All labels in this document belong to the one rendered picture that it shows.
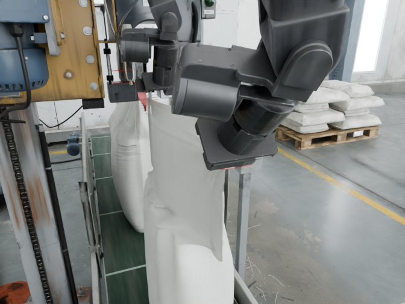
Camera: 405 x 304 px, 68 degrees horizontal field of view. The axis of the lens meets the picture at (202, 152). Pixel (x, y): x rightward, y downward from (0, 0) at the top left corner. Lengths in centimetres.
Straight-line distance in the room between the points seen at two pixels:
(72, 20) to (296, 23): 72
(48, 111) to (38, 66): 300
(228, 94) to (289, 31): 8
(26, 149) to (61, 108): 270
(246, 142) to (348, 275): 160
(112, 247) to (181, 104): 111
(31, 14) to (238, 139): 46
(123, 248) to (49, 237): 31
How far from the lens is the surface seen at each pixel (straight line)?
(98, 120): 375
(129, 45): 71
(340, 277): 187
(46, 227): 114
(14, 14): 66
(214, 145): 38
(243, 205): 106
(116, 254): 131
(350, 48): 653
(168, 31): 68
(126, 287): 117
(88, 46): 91
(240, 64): 29
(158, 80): 76
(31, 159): 104
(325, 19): 26
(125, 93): 92
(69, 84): 92
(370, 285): 189
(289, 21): 26
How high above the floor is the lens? 119
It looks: 21 degrees down
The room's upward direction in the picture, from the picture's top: straight up
